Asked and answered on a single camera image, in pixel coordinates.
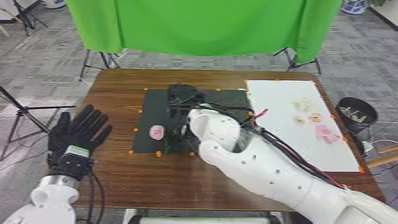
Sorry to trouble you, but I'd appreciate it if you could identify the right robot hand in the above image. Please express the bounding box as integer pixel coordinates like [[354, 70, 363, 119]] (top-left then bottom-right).
[[167, 83, 206, 113]]

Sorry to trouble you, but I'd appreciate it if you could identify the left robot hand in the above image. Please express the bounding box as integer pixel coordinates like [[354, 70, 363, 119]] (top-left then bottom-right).
[[46, 104, 114, 160]]

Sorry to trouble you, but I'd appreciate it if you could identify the dark mat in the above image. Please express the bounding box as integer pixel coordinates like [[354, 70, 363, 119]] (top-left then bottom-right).
[[130, 87, 258, 155]]

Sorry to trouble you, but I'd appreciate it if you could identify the black tripod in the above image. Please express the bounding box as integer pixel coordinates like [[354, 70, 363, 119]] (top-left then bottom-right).
[[0, 85, 78, 162], [9, 0, 50, 37]]

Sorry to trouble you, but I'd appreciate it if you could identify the pink flower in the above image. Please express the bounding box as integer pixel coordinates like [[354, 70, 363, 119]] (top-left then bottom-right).
[[148, 124, 174, 154]]

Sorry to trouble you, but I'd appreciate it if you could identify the black backdrop stand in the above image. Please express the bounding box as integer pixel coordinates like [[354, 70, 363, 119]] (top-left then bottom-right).
[[272, 47, 325, 76], [77, 49, 123, 82]]

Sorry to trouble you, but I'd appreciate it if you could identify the white sheet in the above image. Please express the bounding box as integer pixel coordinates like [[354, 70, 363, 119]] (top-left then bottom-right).
[[244, 79, 364, 174]]

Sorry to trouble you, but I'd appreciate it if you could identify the black bin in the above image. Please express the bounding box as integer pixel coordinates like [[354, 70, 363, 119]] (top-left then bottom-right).
[[334, 96, 380, 135]]

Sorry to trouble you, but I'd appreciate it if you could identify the blue and white vase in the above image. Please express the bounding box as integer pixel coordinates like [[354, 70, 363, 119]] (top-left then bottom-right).
[[39, 0, 69, 11], [340, 0, 371, 16]]

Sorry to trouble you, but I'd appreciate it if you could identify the black cable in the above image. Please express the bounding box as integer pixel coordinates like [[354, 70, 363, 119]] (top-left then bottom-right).
[[87, 161, 109, 224]]

